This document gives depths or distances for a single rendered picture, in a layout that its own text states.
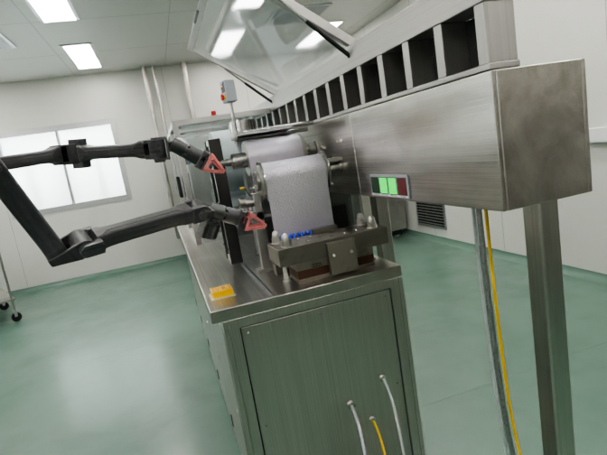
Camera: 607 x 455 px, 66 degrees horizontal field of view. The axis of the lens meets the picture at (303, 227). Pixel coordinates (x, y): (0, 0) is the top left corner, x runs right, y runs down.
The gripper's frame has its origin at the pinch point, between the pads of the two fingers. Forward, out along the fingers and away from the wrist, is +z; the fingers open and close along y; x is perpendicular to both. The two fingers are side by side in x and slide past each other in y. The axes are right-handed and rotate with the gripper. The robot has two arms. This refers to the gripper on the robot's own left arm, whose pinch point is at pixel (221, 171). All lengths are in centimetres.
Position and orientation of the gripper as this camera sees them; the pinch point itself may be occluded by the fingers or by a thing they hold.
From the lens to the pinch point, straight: 175.4
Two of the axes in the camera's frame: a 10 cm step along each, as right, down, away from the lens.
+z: 8.3, 4.7, 3.1
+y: 3.0, 1.0, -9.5
